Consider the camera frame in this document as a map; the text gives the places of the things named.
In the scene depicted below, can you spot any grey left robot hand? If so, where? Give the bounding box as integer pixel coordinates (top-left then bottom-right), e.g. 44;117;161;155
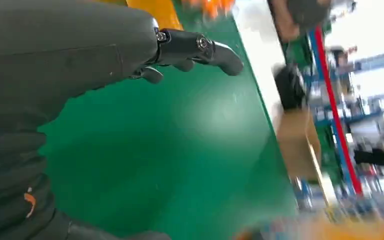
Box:
0;0;245;240

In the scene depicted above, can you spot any orange drink bottle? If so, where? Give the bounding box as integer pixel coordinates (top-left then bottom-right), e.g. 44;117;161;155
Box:
181;0;237;20
234;192;384;240

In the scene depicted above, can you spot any yellow sheet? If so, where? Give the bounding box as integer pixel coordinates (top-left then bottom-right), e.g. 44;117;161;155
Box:
94;0;185;31

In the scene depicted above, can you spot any green table mat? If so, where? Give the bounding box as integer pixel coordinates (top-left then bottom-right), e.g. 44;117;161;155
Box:
37;0;300;240

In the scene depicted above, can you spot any white table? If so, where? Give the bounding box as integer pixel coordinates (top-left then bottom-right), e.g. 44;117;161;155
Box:
231;0;287;133

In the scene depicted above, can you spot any black carry case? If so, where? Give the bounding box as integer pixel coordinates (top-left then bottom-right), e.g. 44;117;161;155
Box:
273;63;308;111

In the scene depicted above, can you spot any person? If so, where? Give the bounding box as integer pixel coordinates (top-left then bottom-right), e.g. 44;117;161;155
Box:
267;0;333;43

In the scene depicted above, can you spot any open cardboard box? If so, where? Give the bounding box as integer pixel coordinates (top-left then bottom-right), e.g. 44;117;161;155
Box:
275;108;323;182

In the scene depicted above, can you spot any red and blue shelf frame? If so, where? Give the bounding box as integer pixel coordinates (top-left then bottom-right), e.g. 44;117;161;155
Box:
307;24;366;197

